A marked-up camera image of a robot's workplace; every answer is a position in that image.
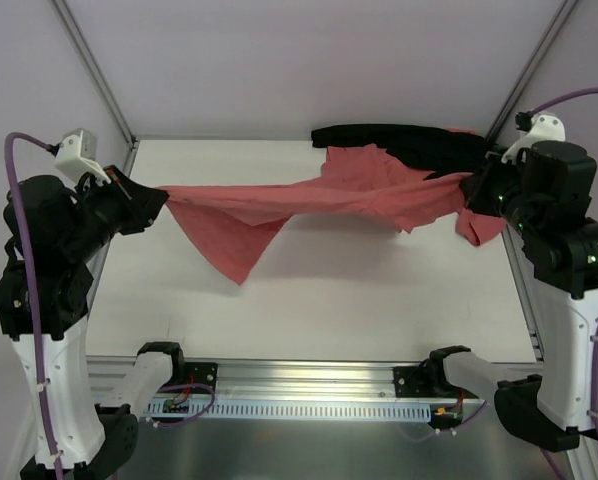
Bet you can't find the white slotted cable duct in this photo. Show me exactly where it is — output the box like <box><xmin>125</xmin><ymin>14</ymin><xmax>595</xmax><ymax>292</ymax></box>
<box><xmin>143</xmin><ymin>398</ymin><xmax>432</xmax><ymax>423</ymax></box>

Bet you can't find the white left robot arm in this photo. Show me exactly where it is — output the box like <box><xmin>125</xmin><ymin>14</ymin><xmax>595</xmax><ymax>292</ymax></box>
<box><xmin>0</xmin><ymin>166</ymin><xmax>187</xmax><ymax>479</ymax></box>

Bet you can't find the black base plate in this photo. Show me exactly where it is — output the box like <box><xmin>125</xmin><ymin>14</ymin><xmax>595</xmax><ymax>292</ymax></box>
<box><xmin>392</xmin><ymin>365</ymin><xmax>477</xmax><ymax>400</ymax></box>
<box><xmin>181</xmin><ymin>360</ymin><xmax>219</xmax><ymax>389</ymax></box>

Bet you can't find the aluminium frame post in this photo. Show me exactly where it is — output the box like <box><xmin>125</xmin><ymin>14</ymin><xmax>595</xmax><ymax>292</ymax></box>
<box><xmin>48</xmin><ymin>0</ymin><xmax>136</xmax><ymax>148</ymax></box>
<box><xmin>486</xmin><ymin>0</ymin><xmax>581</xmax><ymax>142</ymax></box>

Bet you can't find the left aluminium frame post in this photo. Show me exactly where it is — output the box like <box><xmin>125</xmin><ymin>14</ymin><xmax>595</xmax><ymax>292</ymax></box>
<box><xmin>48</xmin><ymin>0</ymin><xmax>136</xmax><ymax>148</ymax></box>

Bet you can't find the black t-shirt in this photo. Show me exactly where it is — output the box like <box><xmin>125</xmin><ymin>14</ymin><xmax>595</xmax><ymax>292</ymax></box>
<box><xmin>311</xmin><ymin>124</ymin><xmax>493</xmax><ymax>179</ymax></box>

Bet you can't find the aluminium rail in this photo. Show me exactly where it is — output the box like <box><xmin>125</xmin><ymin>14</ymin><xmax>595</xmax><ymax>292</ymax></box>
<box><xmin>502</xmin><ymin>226</ymin><xmax>544</xmax><ymax>362</ymax></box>
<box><xmin>87</xmin><ymin>164</ymin><xmax>134</xmax><ymax>356</ymax></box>
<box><xmin>86</xmin><ymin>355</ymin><xmax>545</xmax><ymax>402</ymax></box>

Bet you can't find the pink t-shirt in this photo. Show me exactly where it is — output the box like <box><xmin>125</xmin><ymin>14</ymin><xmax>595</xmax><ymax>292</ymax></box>
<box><xmin>156</xmin><ymin>169</ymin><xmax>475</xmax><ymax>287</ymax></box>
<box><xmin>309</xmin><ymin>144</ymin><xmax>504</xmax><ymax>247</ymax></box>

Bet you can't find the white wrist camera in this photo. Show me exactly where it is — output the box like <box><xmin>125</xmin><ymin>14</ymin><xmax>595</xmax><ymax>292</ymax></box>
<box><xmin>501</xmin><ymin>112</ymin><xmax>566</xmax><ymax>164</ymax></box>
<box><xmin>54</xmin><ymin>128</ymin><xmax>111</xmax><ymax>183</ymax></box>

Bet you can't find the right aluminium frame post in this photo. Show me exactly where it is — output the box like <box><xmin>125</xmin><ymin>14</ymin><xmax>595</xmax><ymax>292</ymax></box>
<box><xmin>486</xmin><ymin>0</ymin><xmax>581</xmax><ymax>142</ymax></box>

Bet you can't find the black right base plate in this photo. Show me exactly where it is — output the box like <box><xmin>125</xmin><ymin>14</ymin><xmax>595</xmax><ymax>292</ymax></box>
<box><xmin>392</xmin><ymin>365</ymin><xmax>477</xmax><ymax>400</ymax></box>

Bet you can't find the aluminium front rail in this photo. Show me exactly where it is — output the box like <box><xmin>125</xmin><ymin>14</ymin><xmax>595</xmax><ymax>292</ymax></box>
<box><xmin>86</xmin><ymin>355</ymin><xmax>545</xmax><ymax>402</ymax></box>

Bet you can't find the left side aluminium rail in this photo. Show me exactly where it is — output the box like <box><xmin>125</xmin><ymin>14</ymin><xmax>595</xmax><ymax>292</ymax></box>
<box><xmin>87</xmin><ymin>164</ymin><xmax>134</xmax><ymax>356</ymax></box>

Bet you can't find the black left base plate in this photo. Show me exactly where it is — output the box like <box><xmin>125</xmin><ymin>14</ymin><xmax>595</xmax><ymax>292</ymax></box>
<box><xmin>181</xmin><ymin>360</ymin><xmax>219</xmax><ymax>389</ymax></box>

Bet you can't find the right side aluminium rail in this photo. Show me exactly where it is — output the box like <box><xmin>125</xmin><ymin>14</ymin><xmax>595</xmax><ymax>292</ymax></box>
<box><xmin>502</xmin><ymin>226</ymin><xmax>544</xmax><ymax>362</ymax></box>

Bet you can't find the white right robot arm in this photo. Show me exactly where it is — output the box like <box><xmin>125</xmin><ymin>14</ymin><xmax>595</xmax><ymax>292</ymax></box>
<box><xmin>425</xmin><ymin>140</ymin><xmax>598</xmax><ymax>452</ymax></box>

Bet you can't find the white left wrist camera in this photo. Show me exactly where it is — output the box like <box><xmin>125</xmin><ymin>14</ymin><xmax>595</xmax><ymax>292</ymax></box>
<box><xmin>54</xmin><ymin>128</ymin><xmax>111</xmax><ymax>183</ymax></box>

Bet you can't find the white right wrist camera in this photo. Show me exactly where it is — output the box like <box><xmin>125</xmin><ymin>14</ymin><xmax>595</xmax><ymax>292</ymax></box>
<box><xmin>501</xmin><ymin>112</ymin><xmax>566</xmax><ymax>164</ymax></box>

